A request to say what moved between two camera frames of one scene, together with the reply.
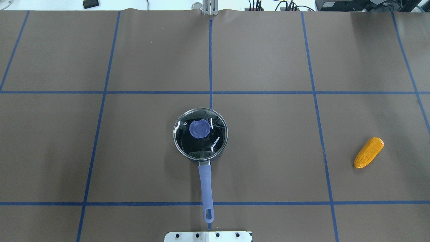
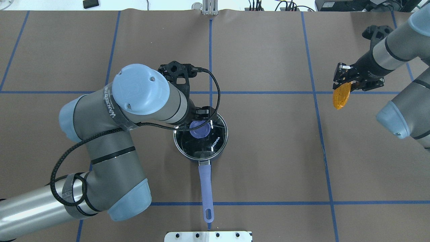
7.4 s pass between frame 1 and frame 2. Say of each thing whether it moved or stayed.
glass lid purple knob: stayed
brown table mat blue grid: stayed
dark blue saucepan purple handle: stayed
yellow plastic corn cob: moved
